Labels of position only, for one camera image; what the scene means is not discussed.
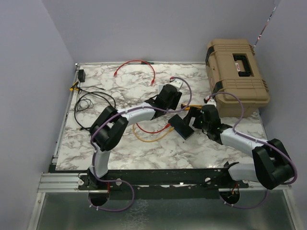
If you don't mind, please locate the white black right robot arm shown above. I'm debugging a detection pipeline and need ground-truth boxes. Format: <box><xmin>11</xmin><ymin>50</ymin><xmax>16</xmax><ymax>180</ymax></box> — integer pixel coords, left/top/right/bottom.
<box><xmin>183</xmin><ymin>104</ymin><xmax>297</xmax><ymax>190</ymax></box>

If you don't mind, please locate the black ethernet cable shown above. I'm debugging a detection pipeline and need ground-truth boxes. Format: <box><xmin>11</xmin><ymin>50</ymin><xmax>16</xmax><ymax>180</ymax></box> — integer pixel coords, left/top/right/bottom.
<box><xmin>74</xmin><ymin>92</ymin><xmax>116</xmax><ymax>131</ymax></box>

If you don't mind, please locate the green screwdriver at wall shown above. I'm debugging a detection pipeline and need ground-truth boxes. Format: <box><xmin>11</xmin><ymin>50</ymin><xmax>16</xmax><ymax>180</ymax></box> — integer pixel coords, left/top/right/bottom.
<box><xmin>141</xmin><ymin>61</ymin><xmax>154</xmax><ymax>65</ymax></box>

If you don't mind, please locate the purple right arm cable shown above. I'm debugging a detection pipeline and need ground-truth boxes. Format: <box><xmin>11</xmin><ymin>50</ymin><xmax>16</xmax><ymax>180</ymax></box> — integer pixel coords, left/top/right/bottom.
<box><xmin>205</xmin><ymin>92</ymin><xmax>299</xmax><ymax>209</ymax></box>

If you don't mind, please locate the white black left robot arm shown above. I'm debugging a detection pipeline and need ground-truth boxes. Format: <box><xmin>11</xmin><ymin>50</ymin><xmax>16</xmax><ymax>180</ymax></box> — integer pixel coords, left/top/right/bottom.
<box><xmin>88</xmin><ymin>84</ymin><xmax>182</xmax><ymax>189</ymax></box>

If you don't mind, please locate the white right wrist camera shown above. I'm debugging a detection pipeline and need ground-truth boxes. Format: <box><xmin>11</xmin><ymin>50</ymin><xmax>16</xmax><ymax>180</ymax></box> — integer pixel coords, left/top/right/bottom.
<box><xmin>204</xmin><ymin>96</ymin><xmax>216</xmax><ymax>106</ymax></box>

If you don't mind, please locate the thin black adapter cord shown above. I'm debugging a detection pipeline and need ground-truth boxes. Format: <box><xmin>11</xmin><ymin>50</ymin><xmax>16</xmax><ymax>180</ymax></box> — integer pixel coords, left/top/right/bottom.
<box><xmin>74</xmin><ymin>79</ymin><xmax>106</xmax><ymax>113</ymax></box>

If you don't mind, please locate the yellow black screwdriver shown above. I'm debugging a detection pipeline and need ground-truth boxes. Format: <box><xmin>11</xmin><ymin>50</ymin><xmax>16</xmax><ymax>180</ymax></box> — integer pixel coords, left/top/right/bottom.
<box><xmin>70</xmin><ymin>81</ymin><xmax>79</xmax><ymax>92</ymax></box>

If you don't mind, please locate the black network switch box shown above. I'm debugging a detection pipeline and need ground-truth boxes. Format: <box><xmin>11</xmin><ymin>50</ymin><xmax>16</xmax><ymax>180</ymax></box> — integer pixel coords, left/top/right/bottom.
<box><xmin>168</xmin><ymin>115</ymin><xmax>194</xmax><ymax>140</ymax></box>

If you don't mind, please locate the yellow black utility knife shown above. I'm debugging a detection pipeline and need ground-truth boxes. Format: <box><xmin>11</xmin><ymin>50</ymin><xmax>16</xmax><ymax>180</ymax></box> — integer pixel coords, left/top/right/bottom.
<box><xmin>180</xmin><ymin>103</ymin><xmax>202</xmax><ymax>111</ymax></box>

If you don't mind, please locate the tan plastic tool case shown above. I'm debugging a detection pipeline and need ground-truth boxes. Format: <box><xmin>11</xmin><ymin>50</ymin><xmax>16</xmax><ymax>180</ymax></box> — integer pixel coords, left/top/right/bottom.
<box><xmin>205</xmin><ymin>39</ymin><xmax>270</xmax><ymax>117</ymax></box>

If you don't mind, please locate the black power adapter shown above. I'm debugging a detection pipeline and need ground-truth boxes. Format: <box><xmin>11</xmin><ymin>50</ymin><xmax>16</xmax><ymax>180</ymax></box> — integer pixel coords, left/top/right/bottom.
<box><xmin>77</xmin><ymin>69</ymin><xmax>86</xmax><ymax>82</ymax></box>

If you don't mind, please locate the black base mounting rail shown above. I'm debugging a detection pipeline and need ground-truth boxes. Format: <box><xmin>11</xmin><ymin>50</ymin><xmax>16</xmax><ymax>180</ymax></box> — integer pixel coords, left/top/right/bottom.
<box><xmin>77</xmin><ymin>168</ymin><xmax>248</xmax><ymax>204</ymax></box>

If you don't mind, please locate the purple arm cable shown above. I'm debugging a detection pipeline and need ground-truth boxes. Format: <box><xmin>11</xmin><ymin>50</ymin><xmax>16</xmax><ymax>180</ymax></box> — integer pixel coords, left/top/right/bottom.
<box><xmin>205</xmin><ymin>92</ymin><xmax>299</xmax><ymax>209</ymax></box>
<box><xmin>88</xmin><ymin>76</ymin><xmax>192</xmax><ymax>213</ymax></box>

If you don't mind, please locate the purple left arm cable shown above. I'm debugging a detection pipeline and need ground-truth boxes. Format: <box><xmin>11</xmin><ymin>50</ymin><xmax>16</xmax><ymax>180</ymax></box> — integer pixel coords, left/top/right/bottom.
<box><xmin>88</xmin><ymin>76</ymin><xmax>192</xmax><ymax>213</ymax></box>

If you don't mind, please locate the white small router box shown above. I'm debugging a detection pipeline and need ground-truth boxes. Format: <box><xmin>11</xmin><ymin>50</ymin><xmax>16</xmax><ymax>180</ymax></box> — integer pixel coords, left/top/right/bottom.
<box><xmin>157</xmin><ymin>84</ymin><xmax>165</xmax><ymax>94</ymax></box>

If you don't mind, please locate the yellow ethernet cable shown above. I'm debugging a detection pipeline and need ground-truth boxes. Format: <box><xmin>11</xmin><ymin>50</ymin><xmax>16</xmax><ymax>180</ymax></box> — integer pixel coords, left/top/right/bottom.
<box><xmin>132</xmin><ymin>123</ymin><xmax>175</xmax><ymax>142</ymax></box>

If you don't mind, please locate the red ethernet cable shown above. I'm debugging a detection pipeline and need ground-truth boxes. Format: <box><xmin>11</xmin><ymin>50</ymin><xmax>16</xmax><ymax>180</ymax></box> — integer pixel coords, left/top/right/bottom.
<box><xmin>136</xmin><ymin>122</ymin><xmax>171</xmax><ymax>134</ymax></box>
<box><xmin>113</xmin><ymin>60</ymin><xmax>156</xmax><ymax>86</ymax></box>

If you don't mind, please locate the aluminium frame rail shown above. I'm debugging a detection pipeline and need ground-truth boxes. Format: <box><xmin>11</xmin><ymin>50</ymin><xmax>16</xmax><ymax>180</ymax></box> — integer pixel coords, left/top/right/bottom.
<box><xmin>26</xmin><ymin>63</ymin><xmax>83</xmax><ymax>230</ymax></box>

